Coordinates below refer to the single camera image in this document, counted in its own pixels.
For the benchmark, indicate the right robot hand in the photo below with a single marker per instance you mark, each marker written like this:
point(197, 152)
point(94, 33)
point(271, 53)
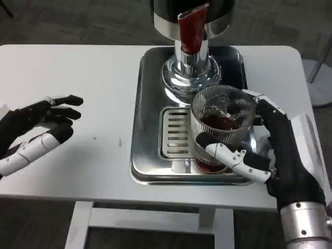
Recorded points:
point(288, 160)

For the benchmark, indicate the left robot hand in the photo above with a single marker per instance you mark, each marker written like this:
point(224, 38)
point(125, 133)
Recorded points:
point(23, 122)

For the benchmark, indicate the clear ribbed glass cup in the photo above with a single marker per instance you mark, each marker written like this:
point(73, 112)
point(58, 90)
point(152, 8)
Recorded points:
point(223, 103)

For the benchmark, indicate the right silver robot forearm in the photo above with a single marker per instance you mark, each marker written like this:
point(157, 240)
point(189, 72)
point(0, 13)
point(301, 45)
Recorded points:
point(303, 228)

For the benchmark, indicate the round grey stand base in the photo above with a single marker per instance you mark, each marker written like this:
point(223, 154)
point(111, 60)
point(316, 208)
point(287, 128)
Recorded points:
point(319, 93)

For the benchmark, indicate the grey stand pole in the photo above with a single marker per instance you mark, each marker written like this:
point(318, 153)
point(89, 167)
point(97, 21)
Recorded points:
point(320, 59)

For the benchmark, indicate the slotted steel drip grid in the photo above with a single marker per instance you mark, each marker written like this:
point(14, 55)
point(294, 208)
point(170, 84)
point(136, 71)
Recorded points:
point(177, 132)

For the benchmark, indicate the black furniture leg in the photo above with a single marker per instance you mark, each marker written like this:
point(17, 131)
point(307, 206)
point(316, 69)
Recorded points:
point(5, 7)

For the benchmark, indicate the steel drip tray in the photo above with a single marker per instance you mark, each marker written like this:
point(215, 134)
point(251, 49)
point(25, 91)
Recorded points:
point(147, 116)

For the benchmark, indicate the red dispenser tap lever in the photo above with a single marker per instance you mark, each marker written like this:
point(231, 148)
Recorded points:
point(192, 28)

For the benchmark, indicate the steel drink dispenser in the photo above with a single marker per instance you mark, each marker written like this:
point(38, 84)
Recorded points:
point(166, 23)

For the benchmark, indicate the white table frame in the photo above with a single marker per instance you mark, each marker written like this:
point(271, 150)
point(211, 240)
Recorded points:
point(145, 216)

